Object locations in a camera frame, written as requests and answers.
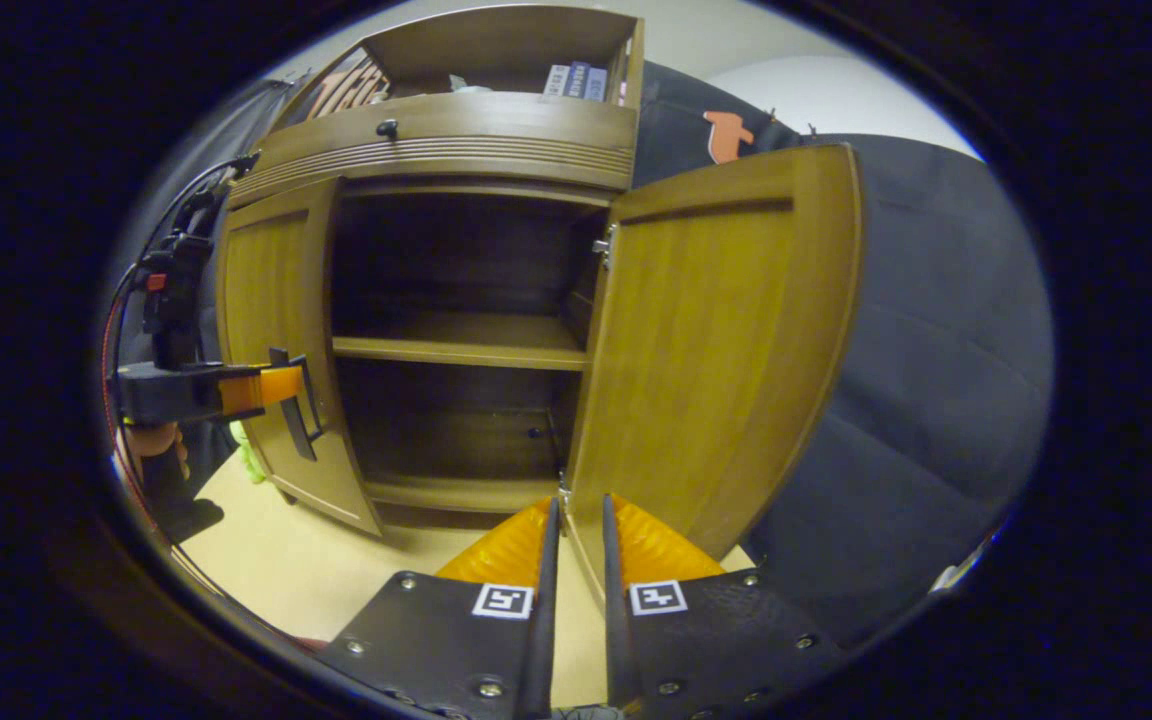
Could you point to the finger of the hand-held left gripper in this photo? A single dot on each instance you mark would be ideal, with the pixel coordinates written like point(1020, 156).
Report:
point(256, 390)

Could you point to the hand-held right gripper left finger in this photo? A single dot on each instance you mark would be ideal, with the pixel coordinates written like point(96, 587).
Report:
point(541, 620)

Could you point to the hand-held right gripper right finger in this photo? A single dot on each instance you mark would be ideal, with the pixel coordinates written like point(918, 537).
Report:
point(616, 630)

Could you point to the wooden cabinet door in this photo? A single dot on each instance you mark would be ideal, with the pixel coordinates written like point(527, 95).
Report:
point(726, 350)
point(266, 290)

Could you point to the wooden double-door shoe cabinet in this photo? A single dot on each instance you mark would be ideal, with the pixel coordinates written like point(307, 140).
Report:
point(456, 150)

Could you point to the metal door hinge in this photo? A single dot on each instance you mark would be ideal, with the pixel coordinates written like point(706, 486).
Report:
point(602, 246)

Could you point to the green object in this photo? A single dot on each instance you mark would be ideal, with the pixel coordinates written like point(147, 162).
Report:
point(248, 455)

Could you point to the wooden inner shelf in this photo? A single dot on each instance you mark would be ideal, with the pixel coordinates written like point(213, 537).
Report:
point(456, 345)

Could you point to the round black drawer knob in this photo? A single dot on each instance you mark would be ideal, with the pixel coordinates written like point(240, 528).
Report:
point(388, 128)

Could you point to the wooden ribbed drawer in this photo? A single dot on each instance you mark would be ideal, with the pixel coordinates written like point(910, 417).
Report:
point(496, 135)

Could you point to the black backdrop cloth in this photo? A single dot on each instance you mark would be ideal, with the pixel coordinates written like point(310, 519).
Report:
point(936, 350)

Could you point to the light blue book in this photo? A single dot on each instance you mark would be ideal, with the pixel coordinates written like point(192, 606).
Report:
point(597, 84)

